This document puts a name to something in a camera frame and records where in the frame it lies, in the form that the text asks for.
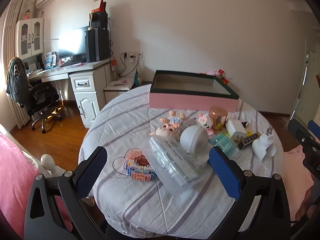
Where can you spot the computer monitor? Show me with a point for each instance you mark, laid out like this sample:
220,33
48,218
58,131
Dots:
72,46

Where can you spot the white door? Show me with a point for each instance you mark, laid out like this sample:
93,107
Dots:
306,106

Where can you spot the pink bed blanket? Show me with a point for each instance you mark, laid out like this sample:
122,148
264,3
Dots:
17,175

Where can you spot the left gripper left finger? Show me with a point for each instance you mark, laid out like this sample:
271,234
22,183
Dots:
55,209

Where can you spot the black computer tower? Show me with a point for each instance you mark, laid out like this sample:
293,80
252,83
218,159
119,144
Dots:
97,44

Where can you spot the white desk with drawers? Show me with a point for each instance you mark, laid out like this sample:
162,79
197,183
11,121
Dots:
88,82

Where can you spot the white glass door cabinet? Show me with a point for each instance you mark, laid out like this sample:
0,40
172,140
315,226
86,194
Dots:
29,38

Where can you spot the pink and green storage box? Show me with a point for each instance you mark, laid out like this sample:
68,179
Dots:
190,91

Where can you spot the person's right hand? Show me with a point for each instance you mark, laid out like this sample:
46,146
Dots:
304,209

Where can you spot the red printed toy box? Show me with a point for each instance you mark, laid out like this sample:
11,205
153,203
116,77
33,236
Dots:
219,74

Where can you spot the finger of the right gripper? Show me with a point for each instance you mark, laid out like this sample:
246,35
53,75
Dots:
314,128

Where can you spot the white ball toy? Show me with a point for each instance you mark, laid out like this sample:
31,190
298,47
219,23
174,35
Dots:
194,139

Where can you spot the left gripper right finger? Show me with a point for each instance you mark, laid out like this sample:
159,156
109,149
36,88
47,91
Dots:
261,208

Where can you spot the pink pillow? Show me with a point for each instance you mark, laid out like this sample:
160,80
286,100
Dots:
298,180

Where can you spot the pink building block house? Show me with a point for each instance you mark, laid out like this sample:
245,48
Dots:
137,166

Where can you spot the white cat shaped holder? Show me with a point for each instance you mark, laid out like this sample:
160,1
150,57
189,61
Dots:
264,145

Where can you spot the black flower hair clip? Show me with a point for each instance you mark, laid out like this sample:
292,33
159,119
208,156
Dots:
247,140

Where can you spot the white power adapter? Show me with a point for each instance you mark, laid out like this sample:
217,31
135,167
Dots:
235,129

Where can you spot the clear plastic case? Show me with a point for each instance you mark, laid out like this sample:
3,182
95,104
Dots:
178,170

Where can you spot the black office chair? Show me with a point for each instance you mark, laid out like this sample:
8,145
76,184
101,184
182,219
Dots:
41,99

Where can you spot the black speaker box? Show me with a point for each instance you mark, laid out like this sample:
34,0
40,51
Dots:
98,19

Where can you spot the pink white block figure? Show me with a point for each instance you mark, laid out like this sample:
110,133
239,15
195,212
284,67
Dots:
206,122

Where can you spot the white striped quilt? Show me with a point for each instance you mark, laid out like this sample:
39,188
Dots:
149,186

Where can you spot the yellow highlighter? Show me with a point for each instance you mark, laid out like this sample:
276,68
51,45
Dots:
248,133

